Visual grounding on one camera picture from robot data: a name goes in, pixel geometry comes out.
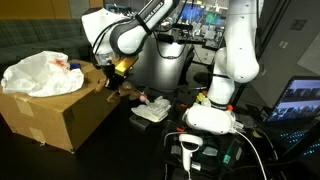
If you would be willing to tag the yellow plastic clip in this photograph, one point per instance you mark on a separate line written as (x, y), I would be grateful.
(200, 97)

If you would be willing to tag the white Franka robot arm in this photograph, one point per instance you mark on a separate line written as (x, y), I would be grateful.
(236, 50)

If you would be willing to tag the blue desk monitor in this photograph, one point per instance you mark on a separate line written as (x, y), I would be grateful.
(193, 13)

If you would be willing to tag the white terry towel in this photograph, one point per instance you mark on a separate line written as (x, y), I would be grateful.
(155, 108)

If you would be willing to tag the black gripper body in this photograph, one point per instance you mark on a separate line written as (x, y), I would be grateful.
(110, 71)

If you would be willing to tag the large cardboard box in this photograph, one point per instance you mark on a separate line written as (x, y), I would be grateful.
(66, 116)

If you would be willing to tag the wrist camera with yellow mount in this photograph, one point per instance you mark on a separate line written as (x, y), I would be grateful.
(125, 66)

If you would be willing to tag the white VR headset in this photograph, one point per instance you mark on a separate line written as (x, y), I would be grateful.
(210, 119)

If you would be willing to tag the white barcode scanner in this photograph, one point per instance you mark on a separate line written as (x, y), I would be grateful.
(187, 150)

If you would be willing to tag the brown stuffed deer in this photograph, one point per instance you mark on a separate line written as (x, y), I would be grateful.
(128, 90)

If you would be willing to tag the open black laptop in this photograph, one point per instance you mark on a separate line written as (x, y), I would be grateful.
(296, 100)

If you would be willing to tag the white plastic bag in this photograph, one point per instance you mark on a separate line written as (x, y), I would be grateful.
(43, 75)

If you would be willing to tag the dark grey felt eraser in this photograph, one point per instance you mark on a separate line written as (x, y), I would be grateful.
(139, 122)

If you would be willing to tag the green plaid couch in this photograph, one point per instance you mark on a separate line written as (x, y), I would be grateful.
(33, 33)

